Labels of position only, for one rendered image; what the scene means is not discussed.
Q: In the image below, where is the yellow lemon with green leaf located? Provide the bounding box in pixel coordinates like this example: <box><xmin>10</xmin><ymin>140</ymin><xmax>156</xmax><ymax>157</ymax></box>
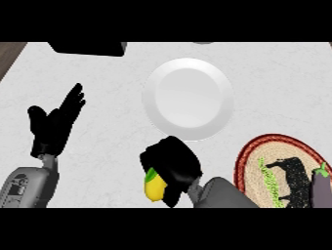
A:
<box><xmin>143</xmin><ymin>167</ymin><xmax>168</xmax><ymax>203</ymax></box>

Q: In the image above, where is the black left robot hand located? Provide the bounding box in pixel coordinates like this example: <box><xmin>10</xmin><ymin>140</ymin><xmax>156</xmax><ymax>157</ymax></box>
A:
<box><xmin>26</xmin><ymin>82</ymin><xmax>88</xmax><ymax>159</ymax></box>

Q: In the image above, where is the white round plate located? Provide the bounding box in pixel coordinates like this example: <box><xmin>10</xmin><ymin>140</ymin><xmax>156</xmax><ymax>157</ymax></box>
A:
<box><xmin>141</xmin><ymin>58</ymin><xmax>234</xmax><ymax>143</ymax></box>

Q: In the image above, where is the round woven red-rimmed placemat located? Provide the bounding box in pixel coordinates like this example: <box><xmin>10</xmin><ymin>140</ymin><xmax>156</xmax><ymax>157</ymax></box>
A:
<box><xmin>231</xmin><ymin>133</ymin><xmax>332</xmax><ymax>209</ymax></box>

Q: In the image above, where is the purple eggplant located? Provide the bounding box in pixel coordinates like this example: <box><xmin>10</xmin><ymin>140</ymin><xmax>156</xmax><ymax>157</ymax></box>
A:
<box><xmin>309</xmin><ymin>161</ymin><xmax>332</xmax><ymax>209</ymax></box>

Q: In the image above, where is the black box appliance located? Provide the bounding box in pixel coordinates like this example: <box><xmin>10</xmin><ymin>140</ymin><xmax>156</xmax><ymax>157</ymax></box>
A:
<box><xmin>46</xmin><ymin>41</ymin><xmax>128</xmax><ymax>58</ymax></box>

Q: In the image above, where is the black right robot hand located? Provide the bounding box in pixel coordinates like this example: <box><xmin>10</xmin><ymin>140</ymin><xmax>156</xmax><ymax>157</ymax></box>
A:
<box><xmin>138</xmin><ymin>135</ymin><xmax>205</xmax><ymax>209</ymax></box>

